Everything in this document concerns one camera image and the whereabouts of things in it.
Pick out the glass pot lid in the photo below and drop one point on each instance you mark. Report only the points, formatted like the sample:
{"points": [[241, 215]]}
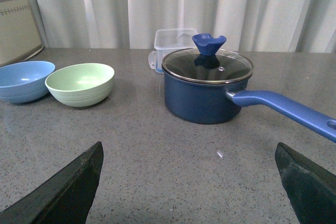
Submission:
{"points": [[207, 63]]}

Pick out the clear plastic container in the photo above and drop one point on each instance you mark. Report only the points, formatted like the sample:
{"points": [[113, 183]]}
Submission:
{"points": [[167, 41]]}

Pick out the green bowl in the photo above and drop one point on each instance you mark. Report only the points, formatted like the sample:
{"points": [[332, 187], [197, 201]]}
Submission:
{"points": [[81, 85]]}

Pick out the blue bowl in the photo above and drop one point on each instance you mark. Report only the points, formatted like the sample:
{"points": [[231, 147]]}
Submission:
{"points": [[25, 81]]}

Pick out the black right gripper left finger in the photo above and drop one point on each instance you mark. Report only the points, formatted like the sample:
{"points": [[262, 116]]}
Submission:
{"points": [[66, 197]]}

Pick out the white curtain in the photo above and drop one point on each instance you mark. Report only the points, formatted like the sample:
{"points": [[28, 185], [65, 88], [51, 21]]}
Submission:
{"points": [[248, 25]]}

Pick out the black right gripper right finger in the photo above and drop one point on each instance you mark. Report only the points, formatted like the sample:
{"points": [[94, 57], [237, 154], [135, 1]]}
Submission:
{"points": [[309, 187]]}

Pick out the blue saucepan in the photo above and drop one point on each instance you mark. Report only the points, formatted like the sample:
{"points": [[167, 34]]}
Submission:
{"points": [[218, 103]]}

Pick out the cream toaster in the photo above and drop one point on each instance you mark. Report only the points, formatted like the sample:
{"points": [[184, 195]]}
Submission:
{"points": [[20, 38]]}

